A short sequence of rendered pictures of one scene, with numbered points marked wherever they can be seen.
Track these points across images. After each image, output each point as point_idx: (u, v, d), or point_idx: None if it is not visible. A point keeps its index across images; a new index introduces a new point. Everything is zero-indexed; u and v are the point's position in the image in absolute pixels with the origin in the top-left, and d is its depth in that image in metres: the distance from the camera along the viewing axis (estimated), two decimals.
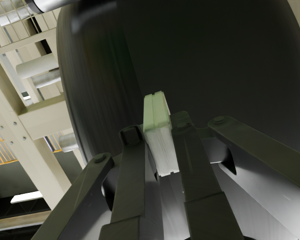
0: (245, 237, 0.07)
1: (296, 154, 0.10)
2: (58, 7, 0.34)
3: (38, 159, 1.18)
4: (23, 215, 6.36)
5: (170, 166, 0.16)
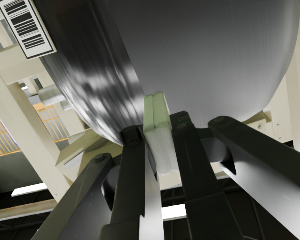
0: (245, 237, 0.07)
1: (296, 154, 0.10)
2: None
3: (14, 106, 1.11)
4: (22, 205, 6.33)
5: (170, 166, 0.16)
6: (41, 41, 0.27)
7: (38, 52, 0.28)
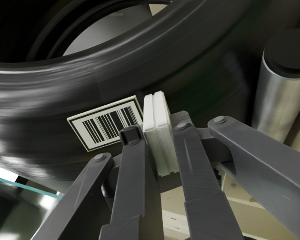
0: (245, 237, 0.07)
1: (296, 154, 0.10)
2: None
3: None
4: None
5: (170, 166, 0.16)
6: (95, 139, 0.25)
7: (81, 135, 0.25)
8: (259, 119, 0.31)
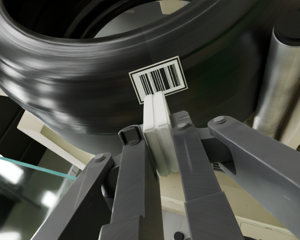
0: (245, 237, 0.07)
1: (296, 154, 0.10)
2: None
3: None
4: None
5: (170, 166, 0.16)
6: (147, 93, 0.34)
7: (137, 87, 0.34)
8: (268, 85, 0.39)
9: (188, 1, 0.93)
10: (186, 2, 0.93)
